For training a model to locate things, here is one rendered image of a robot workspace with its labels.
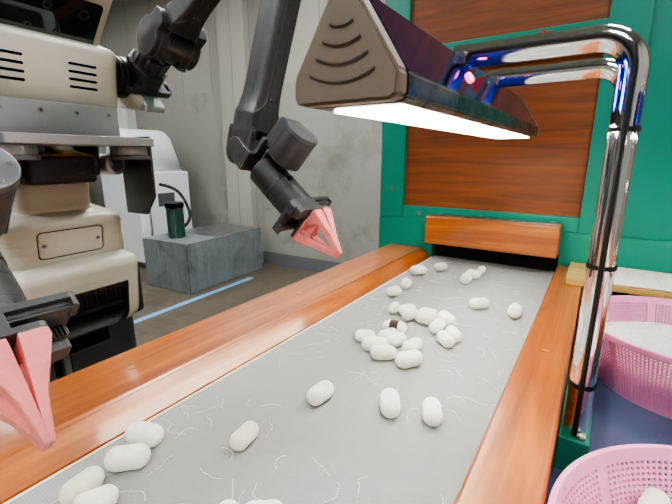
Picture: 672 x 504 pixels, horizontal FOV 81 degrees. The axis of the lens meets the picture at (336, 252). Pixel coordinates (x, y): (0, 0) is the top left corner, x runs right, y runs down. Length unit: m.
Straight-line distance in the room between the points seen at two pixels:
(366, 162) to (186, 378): 2.79
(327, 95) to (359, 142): 2.92
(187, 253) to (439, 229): 2.33
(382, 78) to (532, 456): 0.32
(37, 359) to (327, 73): 0.28
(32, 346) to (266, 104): 0.50
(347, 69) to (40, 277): 0.72
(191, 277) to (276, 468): 2.79
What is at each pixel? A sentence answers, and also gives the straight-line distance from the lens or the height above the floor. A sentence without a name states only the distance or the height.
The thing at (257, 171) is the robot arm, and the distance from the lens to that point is 0.68.
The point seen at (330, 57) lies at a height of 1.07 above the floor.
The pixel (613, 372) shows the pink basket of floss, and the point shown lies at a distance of 0.70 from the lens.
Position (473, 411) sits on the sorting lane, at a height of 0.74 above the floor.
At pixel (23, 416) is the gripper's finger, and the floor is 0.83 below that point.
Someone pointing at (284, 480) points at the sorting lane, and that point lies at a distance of 0.39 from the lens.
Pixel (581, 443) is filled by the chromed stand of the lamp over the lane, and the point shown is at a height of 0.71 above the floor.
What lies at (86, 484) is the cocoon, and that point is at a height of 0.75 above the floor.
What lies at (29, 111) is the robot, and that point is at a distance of 0.89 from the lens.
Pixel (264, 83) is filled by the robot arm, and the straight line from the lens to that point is 0.71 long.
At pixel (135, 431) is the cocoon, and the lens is 0.44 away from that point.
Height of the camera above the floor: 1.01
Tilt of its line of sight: 14 degrees down
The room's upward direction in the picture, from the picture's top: straight up
